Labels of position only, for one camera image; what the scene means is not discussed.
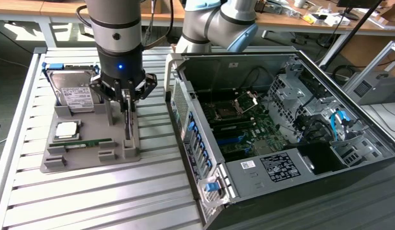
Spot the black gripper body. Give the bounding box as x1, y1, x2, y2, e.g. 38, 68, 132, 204
97, 46, 146, 93

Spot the Nvidia graphics card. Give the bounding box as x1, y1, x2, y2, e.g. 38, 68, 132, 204
121, 94, 137, 142

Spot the hard disk in blue caddy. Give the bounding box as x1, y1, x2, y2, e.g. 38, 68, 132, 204
42, 62, 104, 114

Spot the silver CPU chip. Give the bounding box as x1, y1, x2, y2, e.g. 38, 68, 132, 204
54, 121, 80, 140

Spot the green RAM stick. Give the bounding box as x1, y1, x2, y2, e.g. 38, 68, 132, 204
60, 139, 112, 148

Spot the CPU socket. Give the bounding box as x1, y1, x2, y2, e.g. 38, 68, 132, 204
209, 100, 245, 122

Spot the grey plastic parts rack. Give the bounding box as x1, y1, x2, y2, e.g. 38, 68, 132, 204
40, 79, 142, 173

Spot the dark RAM stick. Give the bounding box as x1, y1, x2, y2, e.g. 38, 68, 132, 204
212, 121, 253, 133

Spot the metal socket cover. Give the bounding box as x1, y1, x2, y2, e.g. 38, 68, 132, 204
233, 92, 259, 113

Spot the blue expansion slot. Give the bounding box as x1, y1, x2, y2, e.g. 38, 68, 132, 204
216, 137, 245, 146

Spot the green Dell motherboard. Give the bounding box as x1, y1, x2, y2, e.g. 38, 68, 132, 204
197, 92, 291, 163

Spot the silver chipset heatsink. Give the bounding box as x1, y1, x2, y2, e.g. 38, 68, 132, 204
253, 140, 275, 154

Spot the small metal box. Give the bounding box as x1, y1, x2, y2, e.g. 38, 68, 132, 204
259, 0, 284, 14

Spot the grey power supply unit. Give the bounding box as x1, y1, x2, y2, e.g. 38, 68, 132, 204
225, 148, 316, 200

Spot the white box with black item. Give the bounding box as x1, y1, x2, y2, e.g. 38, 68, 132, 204
304, 13, 328, 25

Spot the small white box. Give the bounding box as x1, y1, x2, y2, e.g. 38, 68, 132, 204
323, 14, 351, 27

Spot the black stand pole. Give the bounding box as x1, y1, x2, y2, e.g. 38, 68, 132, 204
319, 0, 387, 70

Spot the open black PC case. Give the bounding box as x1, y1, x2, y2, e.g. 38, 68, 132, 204
164, 49, 395, 230

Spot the metal disk bay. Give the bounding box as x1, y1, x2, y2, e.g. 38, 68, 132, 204
331, 134, 395, 167

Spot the black monitor with stand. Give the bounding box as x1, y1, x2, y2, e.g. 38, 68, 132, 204
336, 0, 361, 20

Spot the brown cardboard box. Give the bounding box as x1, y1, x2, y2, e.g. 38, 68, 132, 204
377, 0, 395, 27

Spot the wooden desk white frame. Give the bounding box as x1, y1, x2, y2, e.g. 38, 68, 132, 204
0, 0, 185, 47
256, 0, 395, 48

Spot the black wire bundle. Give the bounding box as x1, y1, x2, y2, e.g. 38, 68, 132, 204
292, 112, 332, 144

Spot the light blue SATA wire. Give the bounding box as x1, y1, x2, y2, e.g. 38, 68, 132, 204
329, 108, 351, 142

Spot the grey metal unit with handle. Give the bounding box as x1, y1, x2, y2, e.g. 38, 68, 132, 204
343, 71, 395, 106

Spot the aluminium profile frame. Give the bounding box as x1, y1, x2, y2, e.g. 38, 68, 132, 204
360, 40, 395, 77

